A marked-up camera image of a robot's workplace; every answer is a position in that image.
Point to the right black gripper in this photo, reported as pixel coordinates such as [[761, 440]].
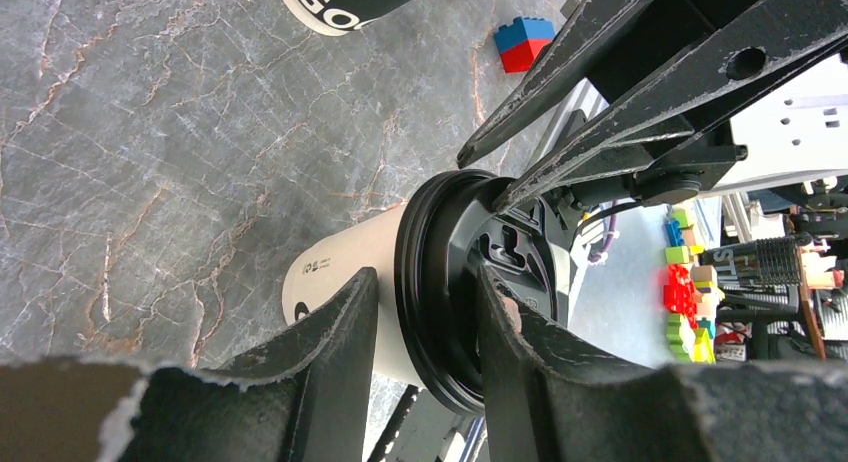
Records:
[[674, 73]]

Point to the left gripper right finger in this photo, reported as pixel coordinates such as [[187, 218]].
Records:
[[551, 396]]

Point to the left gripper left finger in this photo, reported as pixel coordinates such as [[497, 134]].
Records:
[[301, 396]]

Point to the white paper cup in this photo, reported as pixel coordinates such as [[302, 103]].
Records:
[[330, 270]]

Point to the black sleeved paper cup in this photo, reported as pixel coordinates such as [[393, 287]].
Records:
[[337, 18]]

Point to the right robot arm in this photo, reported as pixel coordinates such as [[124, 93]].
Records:
[[798, 132]]

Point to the colourful toy blocks pile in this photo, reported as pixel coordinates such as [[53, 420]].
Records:
[[690, 295]]

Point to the red and blue block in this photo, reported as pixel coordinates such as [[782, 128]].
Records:
[[521, 42]]

